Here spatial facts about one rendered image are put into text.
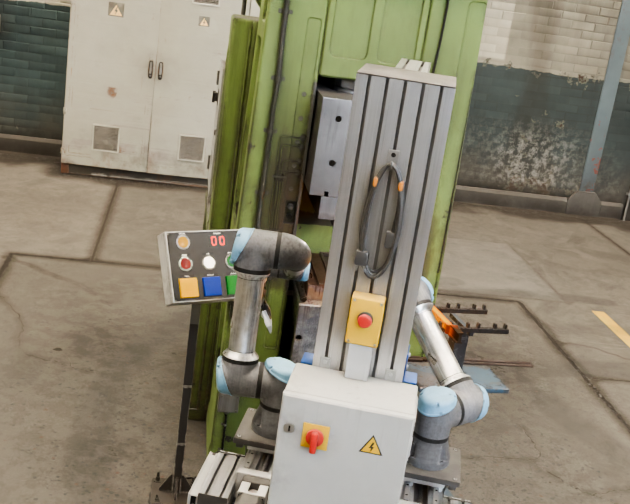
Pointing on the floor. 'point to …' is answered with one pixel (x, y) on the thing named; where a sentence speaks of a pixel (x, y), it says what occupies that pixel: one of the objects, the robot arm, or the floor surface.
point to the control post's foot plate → (162, 487)
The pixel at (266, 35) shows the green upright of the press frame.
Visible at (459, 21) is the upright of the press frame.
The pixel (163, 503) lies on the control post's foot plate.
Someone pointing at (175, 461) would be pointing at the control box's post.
